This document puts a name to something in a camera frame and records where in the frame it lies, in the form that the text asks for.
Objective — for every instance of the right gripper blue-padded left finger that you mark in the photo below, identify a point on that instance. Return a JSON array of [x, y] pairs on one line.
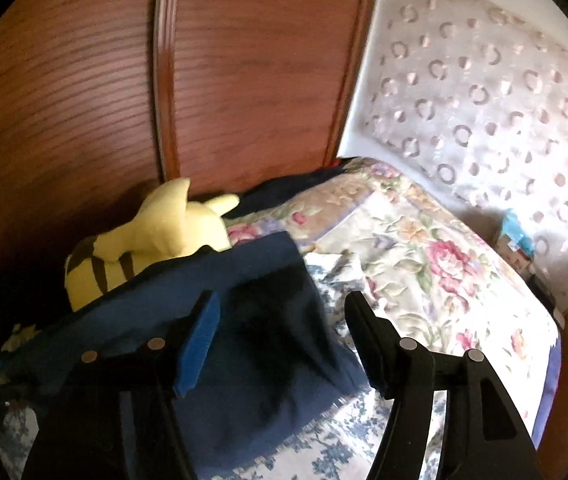
[[115, 418]]

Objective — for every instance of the navy blue printed t-shirt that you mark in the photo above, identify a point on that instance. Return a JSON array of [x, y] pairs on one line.
[[274, 363]]

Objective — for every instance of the blue floral white blanket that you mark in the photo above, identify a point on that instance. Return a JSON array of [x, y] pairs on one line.
[[339, 444]]

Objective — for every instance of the floral bed quilt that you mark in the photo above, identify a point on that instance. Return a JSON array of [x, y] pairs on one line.
[[434, 278]]

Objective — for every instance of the blue tissue box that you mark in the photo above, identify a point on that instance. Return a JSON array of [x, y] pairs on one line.
[[514, 246]]

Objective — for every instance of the yellow plush toy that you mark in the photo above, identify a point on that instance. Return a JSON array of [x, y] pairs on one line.
[[167, 225]]

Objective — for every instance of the navy blue bed blanket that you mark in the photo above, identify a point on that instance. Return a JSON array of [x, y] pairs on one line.
[[275, 192]]

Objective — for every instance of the wooden wardrobe sliding doors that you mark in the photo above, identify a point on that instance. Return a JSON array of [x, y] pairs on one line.
[[100, 100]]

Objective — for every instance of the circle-patterned sheer curtain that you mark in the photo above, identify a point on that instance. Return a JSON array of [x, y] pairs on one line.
[[475, 100]]

